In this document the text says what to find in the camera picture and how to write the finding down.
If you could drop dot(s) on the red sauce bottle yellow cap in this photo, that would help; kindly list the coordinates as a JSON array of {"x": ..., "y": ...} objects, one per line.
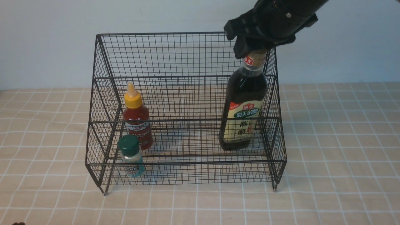
[{"x": 137, "y": 117}]

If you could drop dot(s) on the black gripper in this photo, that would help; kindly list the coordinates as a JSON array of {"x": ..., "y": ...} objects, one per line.
[{"x": 273, "y": 27}]

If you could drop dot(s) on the small green-capped seasoning jar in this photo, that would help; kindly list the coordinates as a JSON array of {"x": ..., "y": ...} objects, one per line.
[{"x": 131, "y": 154}]

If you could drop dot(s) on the beige grid-pattern tablecloth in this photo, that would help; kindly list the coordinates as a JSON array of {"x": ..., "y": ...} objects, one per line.
[{"x": 342, "y": 144}]

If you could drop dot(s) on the black wire mesh shelf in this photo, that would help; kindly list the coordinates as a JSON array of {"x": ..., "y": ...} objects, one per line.
[{"x": 182, "y": 77}]

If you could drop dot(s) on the dark vinegar bottle gold cap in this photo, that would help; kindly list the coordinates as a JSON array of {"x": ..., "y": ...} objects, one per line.
[{"x": 245, "y": 93}]

